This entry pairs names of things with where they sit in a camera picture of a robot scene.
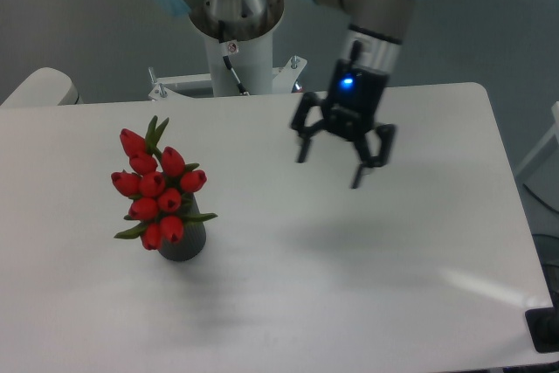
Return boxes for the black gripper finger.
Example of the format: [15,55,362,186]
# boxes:
[290,91,327,164]
[350,123,397,190]

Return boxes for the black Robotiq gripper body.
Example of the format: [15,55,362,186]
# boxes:
[321,59,389,142]

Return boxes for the red tulip bouquet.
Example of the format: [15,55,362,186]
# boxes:
[111,116,217,252]

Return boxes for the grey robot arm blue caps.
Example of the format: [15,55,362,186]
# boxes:
[155,0,417,185]

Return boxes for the dark grey ribbed vase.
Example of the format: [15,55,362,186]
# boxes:
[158,193,206,262]

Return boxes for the white furniture at right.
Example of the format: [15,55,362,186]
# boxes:
[514,102,558,182]

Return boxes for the black clamp at table edge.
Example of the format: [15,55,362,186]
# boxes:
[525,307,558,354]

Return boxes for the white chair back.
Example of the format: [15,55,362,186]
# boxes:
[1,67,84,109]

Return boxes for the white metal base frame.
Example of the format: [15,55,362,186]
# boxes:
[148,55,308,101]

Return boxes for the black cable on pedestal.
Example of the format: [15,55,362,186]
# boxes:
[222,54,251,97]

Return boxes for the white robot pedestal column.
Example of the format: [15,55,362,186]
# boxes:
[203,33,273,97]

